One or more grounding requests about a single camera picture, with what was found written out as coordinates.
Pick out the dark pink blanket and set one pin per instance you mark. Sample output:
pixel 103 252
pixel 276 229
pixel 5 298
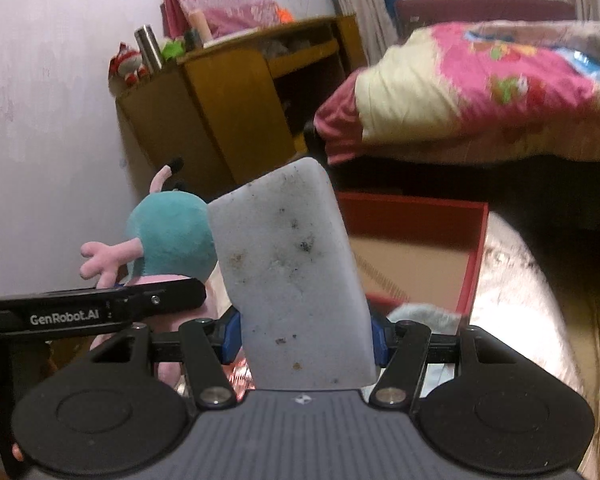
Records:
pixel 337 120

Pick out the green toy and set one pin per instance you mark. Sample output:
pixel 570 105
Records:
pixel 172 49

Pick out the pink floral bed sheet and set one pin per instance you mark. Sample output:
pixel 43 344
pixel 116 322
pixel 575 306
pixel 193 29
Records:
pixel 505 147

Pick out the pink printed quilt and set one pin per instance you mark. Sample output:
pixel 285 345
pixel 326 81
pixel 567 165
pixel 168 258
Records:
pixel 430 85

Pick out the white foam sponge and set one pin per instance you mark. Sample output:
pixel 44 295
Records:
pixel 290 270

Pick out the black bed frame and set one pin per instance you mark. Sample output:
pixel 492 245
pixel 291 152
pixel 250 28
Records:
pixel 430 175

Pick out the wooden desk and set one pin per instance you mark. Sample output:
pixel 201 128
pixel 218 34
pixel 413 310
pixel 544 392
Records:
pixel 205 100

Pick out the red cardboard box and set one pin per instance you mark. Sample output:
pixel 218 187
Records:
pixel 410 205

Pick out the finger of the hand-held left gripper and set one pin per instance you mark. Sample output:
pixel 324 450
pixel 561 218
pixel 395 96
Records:
pixel 170 297

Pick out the shiny table cover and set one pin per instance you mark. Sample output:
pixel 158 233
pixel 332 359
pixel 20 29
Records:
pixel 520 285

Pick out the blue bag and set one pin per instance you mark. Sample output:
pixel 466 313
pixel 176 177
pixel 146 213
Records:
pixel 390 0

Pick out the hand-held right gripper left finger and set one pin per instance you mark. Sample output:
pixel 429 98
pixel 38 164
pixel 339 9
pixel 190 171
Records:
pixel 230 337

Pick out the grey cloth bundle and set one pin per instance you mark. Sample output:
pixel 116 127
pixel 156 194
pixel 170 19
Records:
pixel 290 47

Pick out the blue striped blanket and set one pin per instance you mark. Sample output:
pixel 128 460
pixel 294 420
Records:
pixel 592 65

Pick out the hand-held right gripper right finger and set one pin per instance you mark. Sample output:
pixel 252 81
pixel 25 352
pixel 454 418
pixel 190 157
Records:
pixel 378 342

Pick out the pale white towel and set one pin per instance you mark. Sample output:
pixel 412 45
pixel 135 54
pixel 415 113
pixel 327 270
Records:
pixel 425 316

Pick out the orange toy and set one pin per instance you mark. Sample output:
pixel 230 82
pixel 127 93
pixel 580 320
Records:
pixel 284 15

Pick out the steel thermos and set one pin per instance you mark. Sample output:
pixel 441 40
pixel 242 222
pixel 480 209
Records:
pixel 149 50

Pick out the red white doll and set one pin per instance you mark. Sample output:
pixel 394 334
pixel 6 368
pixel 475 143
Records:
pixel 127 65

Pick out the dark jar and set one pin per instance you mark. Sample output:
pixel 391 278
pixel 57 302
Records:
pixel 192 40

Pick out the dark red headboard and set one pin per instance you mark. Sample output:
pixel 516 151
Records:
pixel 480 10

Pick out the beige bottle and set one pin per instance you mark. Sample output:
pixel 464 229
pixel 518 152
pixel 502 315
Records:
pixel 201 25

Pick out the person's left hand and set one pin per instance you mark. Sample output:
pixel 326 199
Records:
pixel 18 452

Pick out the pink cloth covered box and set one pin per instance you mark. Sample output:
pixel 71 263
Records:
pixel 225 5

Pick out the pink pig plush teal shirt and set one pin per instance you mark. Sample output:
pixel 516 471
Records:
pixel 172 240

